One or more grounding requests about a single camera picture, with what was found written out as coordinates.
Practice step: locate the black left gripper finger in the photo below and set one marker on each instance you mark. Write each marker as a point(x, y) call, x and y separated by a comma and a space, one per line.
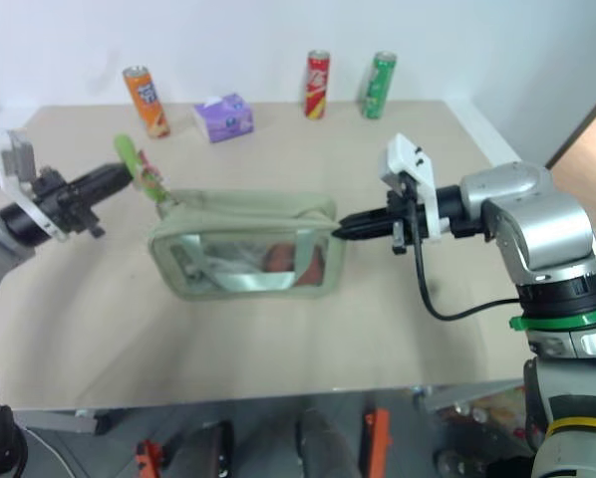
point(106, 191)
point(103, 175)

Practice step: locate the red item inside pouch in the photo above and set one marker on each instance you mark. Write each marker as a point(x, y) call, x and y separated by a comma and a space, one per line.
point(278, 259)

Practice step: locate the orange soda can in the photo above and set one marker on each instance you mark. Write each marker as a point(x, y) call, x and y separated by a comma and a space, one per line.
point(147, 102)

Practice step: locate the green soda can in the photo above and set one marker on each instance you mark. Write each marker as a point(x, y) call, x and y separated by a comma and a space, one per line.
point(378, 84)

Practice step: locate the box of colourful items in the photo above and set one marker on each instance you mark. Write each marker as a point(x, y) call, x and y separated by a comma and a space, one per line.
point(487, 415)

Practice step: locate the orange clamp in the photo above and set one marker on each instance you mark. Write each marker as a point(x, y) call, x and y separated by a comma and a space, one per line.
point(379, 440)
point(148, 460)

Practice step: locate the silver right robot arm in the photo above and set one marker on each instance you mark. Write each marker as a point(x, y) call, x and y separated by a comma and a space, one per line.
point(542, 214)

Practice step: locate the purple tissue pack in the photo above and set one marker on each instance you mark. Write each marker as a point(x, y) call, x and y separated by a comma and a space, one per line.
point(225, 117)

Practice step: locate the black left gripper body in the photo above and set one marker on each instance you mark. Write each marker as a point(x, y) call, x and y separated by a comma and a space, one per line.
point(61, 199)

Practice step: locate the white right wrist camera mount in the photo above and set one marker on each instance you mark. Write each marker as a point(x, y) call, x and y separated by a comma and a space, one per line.
point(410, 159)

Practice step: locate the green pouch with clear window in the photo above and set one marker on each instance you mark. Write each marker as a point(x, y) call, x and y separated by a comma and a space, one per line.
point(258, 211)

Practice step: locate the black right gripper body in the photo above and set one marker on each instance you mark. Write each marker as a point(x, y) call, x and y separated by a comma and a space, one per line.
point(403, 209)

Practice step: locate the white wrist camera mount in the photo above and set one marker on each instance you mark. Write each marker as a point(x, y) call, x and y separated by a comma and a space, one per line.
point(410, 159)
point(10, 149)

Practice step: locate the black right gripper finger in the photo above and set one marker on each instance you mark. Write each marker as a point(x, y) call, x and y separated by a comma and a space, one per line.
point(365, 232)
point(370, 217)

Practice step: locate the red soda can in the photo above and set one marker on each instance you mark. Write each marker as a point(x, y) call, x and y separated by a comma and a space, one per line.
point(317, 84)

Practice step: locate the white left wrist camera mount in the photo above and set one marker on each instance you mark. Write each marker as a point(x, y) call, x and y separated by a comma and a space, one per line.
point(10, 149)

